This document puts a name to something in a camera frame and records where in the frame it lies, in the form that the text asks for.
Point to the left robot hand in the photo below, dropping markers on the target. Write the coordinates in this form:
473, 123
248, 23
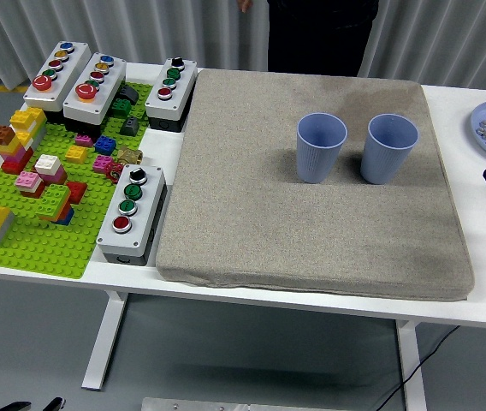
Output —
52, 406

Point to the person's hand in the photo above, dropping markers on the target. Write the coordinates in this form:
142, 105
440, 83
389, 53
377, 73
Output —
245, 4

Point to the blue ribbed plastic cup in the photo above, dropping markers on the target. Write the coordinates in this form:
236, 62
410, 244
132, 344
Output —
386, 158
318, 160

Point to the person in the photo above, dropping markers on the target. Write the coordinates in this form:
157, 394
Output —
320, 34

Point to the white table leg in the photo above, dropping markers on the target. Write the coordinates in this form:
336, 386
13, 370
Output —
412, 368
104, 342

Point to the four-button control box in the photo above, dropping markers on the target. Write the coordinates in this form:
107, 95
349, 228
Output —
181, 85
146, 205

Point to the white pleated curtain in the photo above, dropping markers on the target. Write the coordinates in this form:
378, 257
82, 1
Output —
140, 30

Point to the grey curved brick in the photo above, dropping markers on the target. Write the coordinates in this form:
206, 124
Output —
129, 93

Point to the green studded baseplate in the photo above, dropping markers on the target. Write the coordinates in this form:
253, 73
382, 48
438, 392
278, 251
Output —
46, 252

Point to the dark green brick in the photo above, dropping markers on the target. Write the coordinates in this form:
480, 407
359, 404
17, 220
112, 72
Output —
121, 108

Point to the five-button control box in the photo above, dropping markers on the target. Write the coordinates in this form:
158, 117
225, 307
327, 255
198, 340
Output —
65, 73
106, 90

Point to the grey sloped brick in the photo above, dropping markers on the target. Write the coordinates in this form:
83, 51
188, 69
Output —
129, 127

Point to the grey-brown mat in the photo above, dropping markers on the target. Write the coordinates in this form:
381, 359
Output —
247, 192

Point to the green orange blue brick stack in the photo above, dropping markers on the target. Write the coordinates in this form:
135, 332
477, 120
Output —
55, 203

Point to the small magenta brick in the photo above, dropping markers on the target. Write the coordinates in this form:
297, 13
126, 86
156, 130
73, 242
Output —
84, 140

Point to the pink brick on red brick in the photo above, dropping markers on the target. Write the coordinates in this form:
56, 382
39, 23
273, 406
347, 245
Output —
30, 183

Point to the white brick on pink brick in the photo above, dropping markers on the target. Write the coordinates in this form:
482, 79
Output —
50, 168

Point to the yellow brown red brick tower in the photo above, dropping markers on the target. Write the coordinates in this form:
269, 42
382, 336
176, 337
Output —
20, 141

